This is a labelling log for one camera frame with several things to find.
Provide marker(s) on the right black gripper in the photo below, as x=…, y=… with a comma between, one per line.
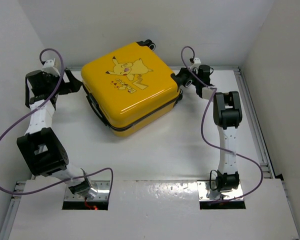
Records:
x=183, y=75

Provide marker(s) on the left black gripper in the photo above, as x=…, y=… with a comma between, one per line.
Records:
x=72, y=86

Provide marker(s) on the yellow suitcase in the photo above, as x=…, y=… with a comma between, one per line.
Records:
x=130, y=87

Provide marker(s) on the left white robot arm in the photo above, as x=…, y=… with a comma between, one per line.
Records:
x=40, y=147

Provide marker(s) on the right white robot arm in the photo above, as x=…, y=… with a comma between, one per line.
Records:
x=227, y=116

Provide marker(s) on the white front panel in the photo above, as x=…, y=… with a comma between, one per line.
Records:
x=156, y=210

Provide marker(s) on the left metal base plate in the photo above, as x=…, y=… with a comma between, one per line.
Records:
x=102, y=189

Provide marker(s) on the metal base plate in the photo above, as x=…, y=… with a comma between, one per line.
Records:
x=102, y=189
x=206, y=194

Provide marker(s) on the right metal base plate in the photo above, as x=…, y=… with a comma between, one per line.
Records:
x=206, y=194

